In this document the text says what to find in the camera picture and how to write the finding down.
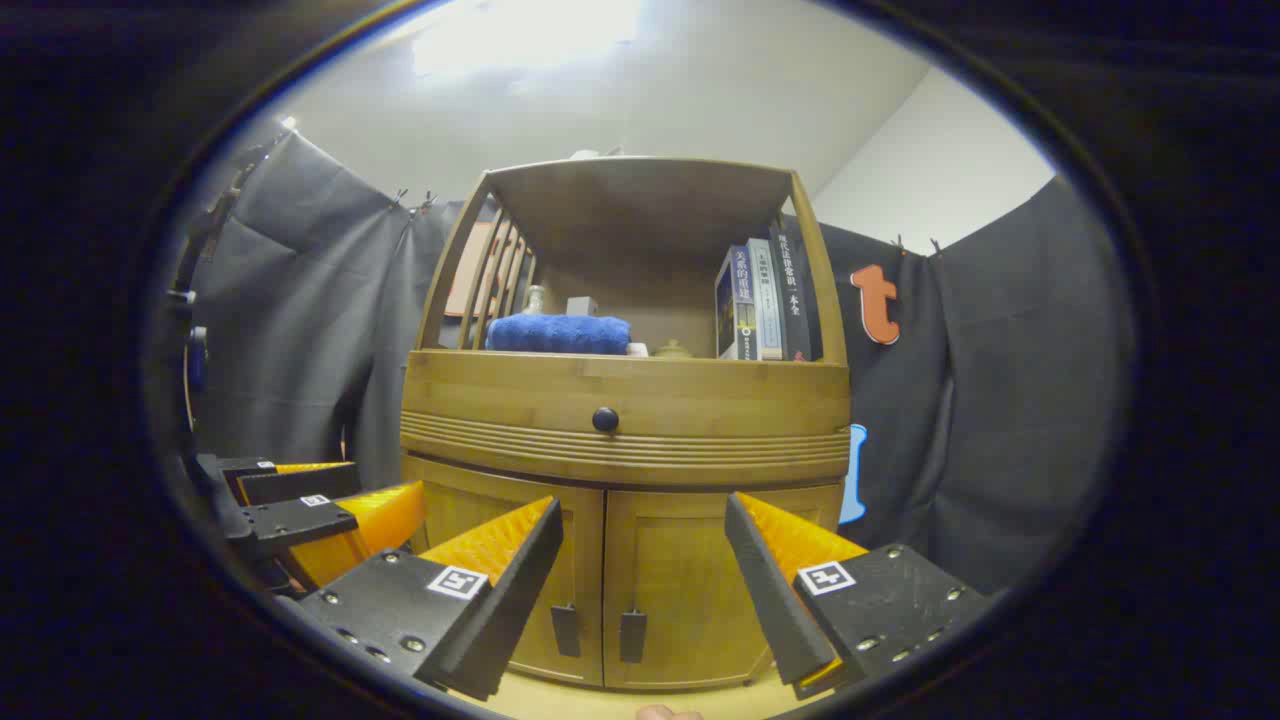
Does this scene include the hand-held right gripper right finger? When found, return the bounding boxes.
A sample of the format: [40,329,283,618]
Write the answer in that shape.
[724,491,991,701]

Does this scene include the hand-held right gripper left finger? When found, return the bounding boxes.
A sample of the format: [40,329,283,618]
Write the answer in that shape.
[298,495,565,703]

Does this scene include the wooden cabinet door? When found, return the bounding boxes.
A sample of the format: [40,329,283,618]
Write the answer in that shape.
[604,485,846,693]
[404,455,606,688]

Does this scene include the wooden double-door shoe cabinet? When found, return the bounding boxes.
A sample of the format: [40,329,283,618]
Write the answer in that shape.
[400,155,853,693]

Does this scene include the black backdrop cloth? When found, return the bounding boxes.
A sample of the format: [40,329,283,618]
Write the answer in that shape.
[185,130,1136,601]

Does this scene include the blue folded towel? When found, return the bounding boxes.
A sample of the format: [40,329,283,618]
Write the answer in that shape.
[485,313,633,356]

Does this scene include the grey book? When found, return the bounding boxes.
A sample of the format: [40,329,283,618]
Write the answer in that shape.
[745,238,786,361]

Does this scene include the black book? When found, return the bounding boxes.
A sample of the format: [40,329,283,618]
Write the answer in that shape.
[768,225,816,363]

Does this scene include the blue book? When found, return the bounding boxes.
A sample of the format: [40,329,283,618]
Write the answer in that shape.
[715,245,761,361]

